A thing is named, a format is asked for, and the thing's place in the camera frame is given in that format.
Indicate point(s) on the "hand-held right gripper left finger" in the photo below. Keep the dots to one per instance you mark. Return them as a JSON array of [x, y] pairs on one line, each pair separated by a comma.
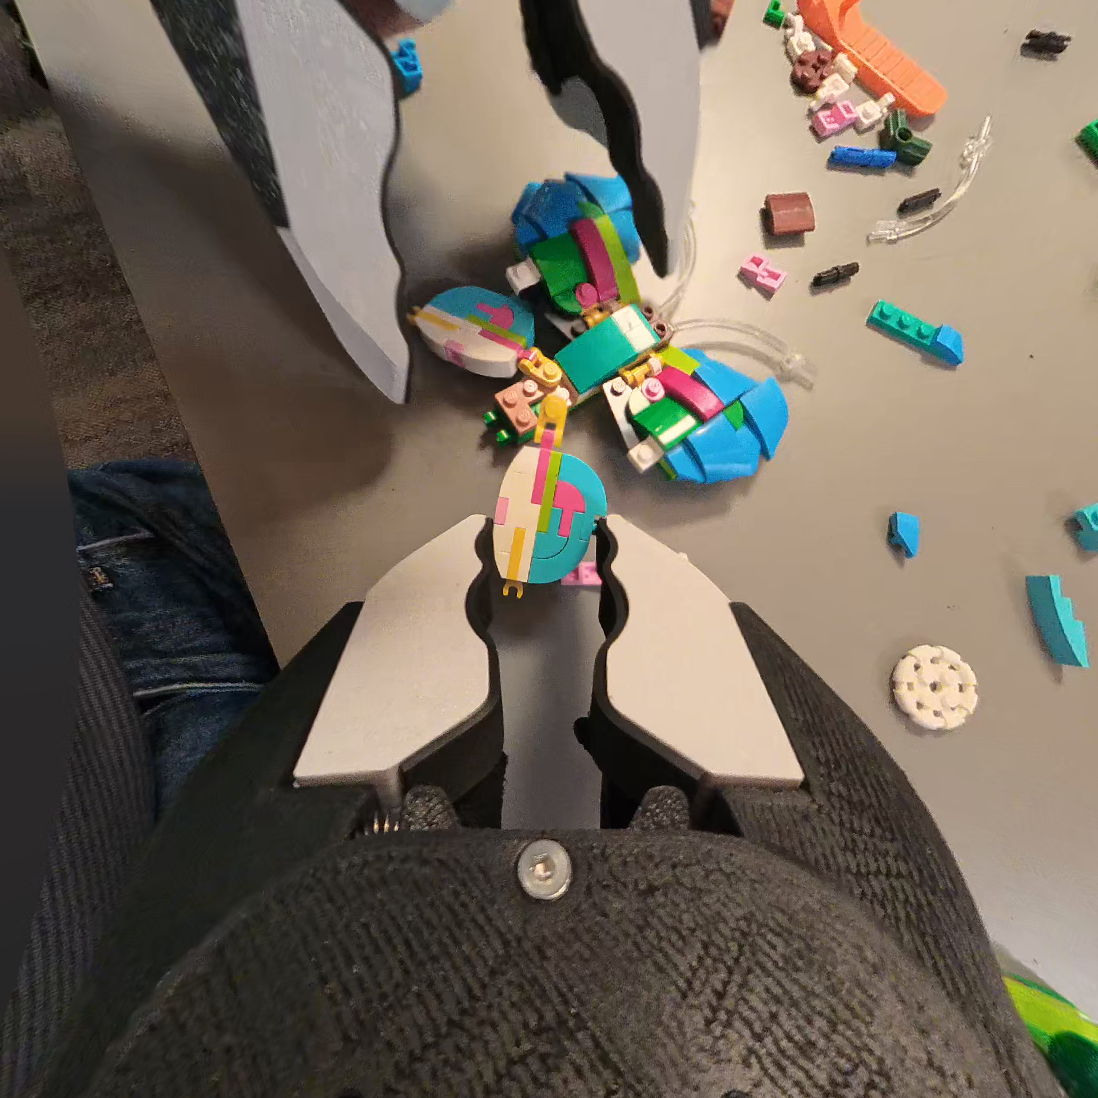
[[394, 678]]

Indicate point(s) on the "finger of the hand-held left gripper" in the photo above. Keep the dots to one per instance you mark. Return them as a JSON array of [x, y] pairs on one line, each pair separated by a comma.
[[326, 172], [665, 95]]

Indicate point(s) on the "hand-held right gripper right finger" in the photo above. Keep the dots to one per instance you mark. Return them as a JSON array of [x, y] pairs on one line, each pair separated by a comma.
[[687, 678]]

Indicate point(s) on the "colourful lego butterfly model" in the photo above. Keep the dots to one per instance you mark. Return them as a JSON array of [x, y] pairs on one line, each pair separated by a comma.
[[599, 355]]

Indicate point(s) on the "small blue lego brick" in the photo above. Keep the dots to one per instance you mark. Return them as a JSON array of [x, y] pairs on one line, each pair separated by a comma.
[[405, 66]]

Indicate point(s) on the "small green lego piece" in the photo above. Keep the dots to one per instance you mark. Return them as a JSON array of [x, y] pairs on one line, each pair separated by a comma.
[[774, 11]]

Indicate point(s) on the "small white lego piece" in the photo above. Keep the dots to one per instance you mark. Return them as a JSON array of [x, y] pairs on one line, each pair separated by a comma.
[[874, 110], [798, 37], [836, 82]]

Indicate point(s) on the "small pink lego plate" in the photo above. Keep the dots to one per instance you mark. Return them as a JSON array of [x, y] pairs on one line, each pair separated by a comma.
[[583, 572]]

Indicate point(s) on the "brown round lego plate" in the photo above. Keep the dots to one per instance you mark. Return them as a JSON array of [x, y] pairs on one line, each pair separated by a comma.
[[811, 68]]

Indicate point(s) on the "pink square lego brick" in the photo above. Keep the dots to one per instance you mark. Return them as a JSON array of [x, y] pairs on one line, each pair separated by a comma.
[[834, 119]]

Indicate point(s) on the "blue long lego brick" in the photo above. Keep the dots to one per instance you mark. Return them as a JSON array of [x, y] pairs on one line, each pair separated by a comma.
[[862, 157]]

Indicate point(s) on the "orange lego brick separator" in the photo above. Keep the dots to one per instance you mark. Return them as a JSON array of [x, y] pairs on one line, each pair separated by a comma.
[[884, 55]]

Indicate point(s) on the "dark green lego connector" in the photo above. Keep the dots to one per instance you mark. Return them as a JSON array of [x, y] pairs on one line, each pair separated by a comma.
[[905, 133]]

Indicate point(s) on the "white round lego plate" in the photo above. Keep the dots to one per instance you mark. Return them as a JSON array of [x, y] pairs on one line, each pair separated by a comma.
[[933, 687]]

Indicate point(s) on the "black lego pin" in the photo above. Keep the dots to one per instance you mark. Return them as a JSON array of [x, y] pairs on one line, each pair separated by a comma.
[[1046, 40], [834, 274]]

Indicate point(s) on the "small blue lego slope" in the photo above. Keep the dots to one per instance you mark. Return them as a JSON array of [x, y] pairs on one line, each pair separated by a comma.
[[902, 532]]

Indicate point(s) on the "clear lego antenna piece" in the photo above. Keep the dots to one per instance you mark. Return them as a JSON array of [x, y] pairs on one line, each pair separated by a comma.
[[940, 193]]

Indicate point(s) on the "teal and blue lego plate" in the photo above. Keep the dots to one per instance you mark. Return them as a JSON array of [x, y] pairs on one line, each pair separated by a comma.
[[913, 330]]

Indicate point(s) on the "teal stepped lego piece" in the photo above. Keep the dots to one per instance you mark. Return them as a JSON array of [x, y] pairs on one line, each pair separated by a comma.
[[1057, 620]]

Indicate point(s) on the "green lego brick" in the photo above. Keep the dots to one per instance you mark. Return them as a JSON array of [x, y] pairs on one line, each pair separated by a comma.
[[1089, 139]]

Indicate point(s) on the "small teal lego piece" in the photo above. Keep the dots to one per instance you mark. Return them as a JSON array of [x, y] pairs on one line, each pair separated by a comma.
[[1087, 525]]

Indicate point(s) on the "brown flat brick plate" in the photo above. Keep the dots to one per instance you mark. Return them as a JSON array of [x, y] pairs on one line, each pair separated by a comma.
[[787, 213]]

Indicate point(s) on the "person's blue jeans leg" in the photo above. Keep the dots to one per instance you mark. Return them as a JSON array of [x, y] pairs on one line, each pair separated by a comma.
[[172, 599]]

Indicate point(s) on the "grey and clear bar piece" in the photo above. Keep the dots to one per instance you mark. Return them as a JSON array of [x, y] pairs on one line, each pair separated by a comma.
[[918, 201]]

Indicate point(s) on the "dark ribbed cloth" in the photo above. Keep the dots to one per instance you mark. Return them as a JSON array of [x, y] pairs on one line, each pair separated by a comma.
[[77, 858]]

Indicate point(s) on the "green patterned object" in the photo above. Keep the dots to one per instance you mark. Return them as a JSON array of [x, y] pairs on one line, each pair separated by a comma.
[[1051, 1029]]

